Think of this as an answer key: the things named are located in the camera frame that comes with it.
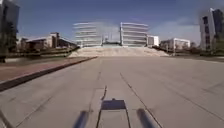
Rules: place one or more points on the wide pale stairs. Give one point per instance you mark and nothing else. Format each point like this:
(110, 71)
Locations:
(116, 51)

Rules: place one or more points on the pale stone slab plaza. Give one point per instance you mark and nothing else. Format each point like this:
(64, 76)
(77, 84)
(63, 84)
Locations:
(140, 80)

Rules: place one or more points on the glass banded building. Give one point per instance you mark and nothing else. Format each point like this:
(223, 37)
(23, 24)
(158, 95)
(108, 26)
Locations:
(133, 33)

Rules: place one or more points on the small white building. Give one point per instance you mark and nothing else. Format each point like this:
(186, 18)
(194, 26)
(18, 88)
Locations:
(152, 40)

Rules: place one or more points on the robot's own part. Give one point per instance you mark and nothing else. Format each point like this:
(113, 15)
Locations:
(81, 120)
(145, 118)

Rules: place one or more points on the low brown building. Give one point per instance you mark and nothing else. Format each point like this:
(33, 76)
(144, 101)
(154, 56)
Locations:
(50, 41)

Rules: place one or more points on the long white building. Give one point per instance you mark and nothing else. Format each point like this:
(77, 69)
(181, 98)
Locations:
(176, 43)

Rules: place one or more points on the green bushes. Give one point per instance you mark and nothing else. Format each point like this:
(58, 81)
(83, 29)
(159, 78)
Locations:
(193, 50)
(40, 52)

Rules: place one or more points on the dark kerb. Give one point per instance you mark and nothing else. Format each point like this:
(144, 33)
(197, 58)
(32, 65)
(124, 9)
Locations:
(36, 75)

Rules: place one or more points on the red brick strip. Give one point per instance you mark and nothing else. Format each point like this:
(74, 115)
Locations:
(26, 68)

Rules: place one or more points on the tall white and dark building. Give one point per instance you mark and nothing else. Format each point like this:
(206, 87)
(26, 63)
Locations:
(211, 28)

